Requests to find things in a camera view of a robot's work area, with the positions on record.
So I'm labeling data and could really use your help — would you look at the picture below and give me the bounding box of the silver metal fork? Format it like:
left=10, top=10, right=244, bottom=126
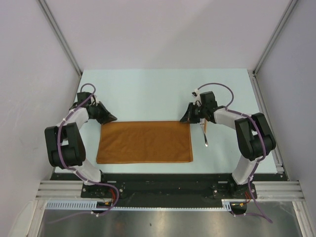
left=199, top=119, right=208, bottom=147

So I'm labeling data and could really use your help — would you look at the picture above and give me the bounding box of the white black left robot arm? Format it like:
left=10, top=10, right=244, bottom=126
left=44, top=92, right=117, bottom=198

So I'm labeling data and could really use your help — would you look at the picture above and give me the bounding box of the aluminium corner post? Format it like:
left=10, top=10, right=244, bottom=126
left=36, top=0, right=83, bottom=78
left=253, top=0, right=301, bottom=75

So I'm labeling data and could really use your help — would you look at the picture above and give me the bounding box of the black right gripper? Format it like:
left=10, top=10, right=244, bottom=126
left=180, top=102, right=207, bottom=124

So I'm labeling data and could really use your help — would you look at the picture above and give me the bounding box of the aluminium front frame rail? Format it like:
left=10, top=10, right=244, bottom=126
left=34, top=180, right=307, bottom=201

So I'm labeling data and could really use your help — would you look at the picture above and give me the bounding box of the right aluminium corner post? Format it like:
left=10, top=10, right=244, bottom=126
left=253, top=0, right=301, bottom=75

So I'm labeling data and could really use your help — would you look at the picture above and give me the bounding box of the left aluminium corner post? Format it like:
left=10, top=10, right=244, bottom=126
left=36, top=0, right=83, bottom=78

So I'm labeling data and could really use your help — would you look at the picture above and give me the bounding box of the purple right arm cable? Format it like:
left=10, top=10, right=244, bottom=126
left=191, top=82, right=274, bottom=224

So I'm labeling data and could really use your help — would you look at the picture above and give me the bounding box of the white slotted cable duct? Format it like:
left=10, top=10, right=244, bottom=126
left=45, top=199, right=234, bottom=212

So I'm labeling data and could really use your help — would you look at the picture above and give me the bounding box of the orange-brown cloth napkin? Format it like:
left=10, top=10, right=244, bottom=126
left=96, top=121, right=193, bottom=164

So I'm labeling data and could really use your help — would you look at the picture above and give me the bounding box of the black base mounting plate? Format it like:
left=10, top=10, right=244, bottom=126
left=51, top=173, right=285, bottom=213

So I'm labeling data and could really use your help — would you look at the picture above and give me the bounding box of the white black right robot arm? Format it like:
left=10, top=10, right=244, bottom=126
left=180, top=90, right=276, bottom=198

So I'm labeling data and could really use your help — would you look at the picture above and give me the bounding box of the right aluminium side rail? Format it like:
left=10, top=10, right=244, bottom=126
left=247, top=70, right=285, bottom=173

